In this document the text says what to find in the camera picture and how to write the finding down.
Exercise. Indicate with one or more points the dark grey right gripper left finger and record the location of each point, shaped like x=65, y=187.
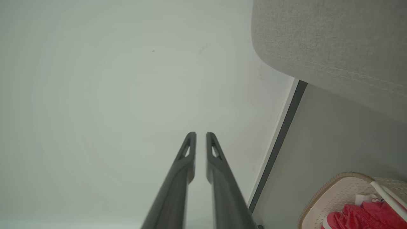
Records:
x=178, y=190

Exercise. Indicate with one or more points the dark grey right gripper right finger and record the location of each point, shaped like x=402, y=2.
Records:
x=225, y=197

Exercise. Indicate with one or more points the red garment with white stripes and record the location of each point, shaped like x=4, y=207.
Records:
x=365, y=218

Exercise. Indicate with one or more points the white plastic basket brown rim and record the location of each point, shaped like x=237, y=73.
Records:
x=337, y=197

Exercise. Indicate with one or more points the grey fabric sofa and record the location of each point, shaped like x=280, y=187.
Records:
x=334, y=38

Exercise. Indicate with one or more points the dark grey wall baseboard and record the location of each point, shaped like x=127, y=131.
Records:
x=286, y=122

